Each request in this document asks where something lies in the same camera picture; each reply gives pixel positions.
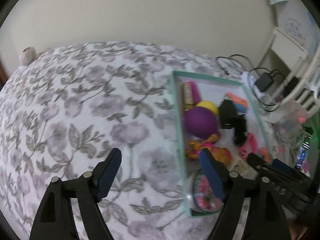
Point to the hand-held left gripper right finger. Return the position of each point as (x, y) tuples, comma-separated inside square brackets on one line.
[(211, 177)]

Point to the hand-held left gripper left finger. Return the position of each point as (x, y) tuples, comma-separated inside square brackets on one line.
[(110, 175)]

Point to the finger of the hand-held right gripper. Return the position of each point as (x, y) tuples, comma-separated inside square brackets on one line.
[(258, 162), (282, 167)]

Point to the clear round container pink beads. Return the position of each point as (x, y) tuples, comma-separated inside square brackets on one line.
[(202, 195)]

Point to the small doll figure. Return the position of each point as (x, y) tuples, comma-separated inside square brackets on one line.
[(195, 147)]

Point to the purple round toy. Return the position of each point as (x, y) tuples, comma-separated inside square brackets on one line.
[(200, 122)]

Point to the black plug charger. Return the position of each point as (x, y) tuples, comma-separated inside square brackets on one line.
[(227, 113)]

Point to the pink and blue plastic toy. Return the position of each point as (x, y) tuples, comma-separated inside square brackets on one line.
[(238, 102)]

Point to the yellow egg toy with face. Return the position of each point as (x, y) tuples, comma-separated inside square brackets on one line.
[(208, 106)]

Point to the teal cardboard box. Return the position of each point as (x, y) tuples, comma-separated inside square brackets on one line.
[(212, 90)]

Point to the gold patterned bar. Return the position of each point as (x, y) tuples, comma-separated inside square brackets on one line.
[(187, 95)]

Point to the magenta plastic stick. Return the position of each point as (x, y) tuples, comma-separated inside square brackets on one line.
[(195, 91)]

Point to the device with lit screen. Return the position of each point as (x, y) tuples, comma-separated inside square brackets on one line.
[(303, 155)]

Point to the black multiport charger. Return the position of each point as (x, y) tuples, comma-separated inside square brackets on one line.
[(264, 83)]

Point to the white power strip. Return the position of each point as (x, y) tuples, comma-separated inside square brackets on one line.
[(250, 78)]

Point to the white plastic chair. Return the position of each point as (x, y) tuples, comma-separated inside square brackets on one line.
[(292, 55)]

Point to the white printed sheet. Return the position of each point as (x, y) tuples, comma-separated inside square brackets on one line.
[(296, 27)]

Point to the cream yarn ball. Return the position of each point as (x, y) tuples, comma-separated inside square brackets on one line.
[(27, 56)]

